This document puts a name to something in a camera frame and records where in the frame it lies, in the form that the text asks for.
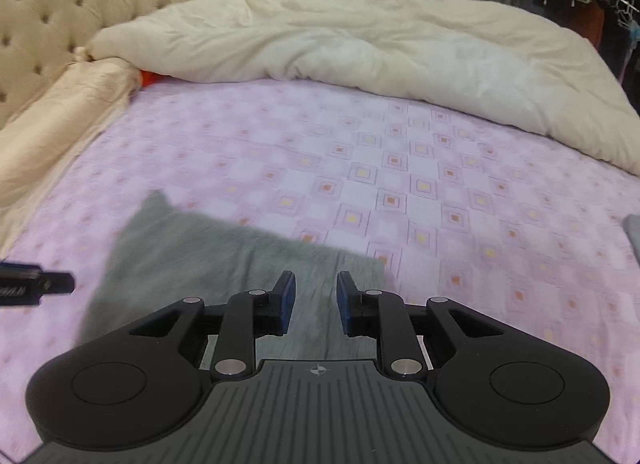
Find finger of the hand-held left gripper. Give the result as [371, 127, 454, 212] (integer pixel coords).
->
[31, 270, 76, 296]

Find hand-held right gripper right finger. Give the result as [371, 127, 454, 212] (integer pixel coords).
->
[336, 270, 506, 381]

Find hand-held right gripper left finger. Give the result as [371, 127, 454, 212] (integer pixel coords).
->
[127, 270, 297, 381]

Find grey knit pants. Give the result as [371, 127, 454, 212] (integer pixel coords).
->
[80, 190, 396, 362]

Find purple patterned bed sheet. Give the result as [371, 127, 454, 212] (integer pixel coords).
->
[0, 76, 640, 464]

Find beige satin pillow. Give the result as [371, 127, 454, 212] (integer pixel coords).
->
[0, 58, 143, 255]

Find cream duvet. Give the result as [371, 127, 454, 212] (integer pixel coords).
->
[87, 0, 640, 176]

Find folded grey cloth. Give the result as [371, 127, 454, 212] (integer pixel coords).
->
[622, 214, 640, 257]

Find brown hanging garment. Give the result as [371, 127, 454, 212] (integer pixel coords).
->
[570, 0, 608, 50]

